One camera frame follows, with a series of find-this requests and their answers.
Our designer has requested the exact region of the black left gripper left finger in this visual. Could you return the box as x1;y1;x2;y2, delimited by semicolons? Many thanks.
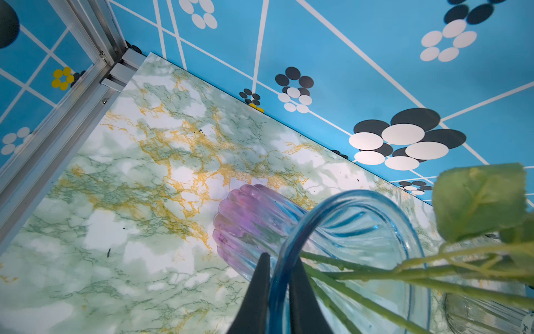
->
227;253;271;334

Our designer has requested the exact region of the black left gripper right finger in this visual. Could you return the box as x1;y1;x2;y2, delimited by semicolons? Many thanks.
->
289;260;332;334

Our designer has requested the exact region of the blue purple ribbed glass vase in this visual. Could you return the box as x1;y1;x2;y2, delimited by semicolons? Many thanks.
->
213;185;431;333

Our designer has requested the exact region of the clear glass vase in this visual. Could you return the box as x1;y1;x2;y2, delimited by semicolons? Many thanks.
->
444;293;533;333

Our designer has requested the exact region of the left aluminium corner post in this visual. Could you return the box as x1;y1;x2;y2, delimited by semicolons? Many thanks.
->
1;1;145;250

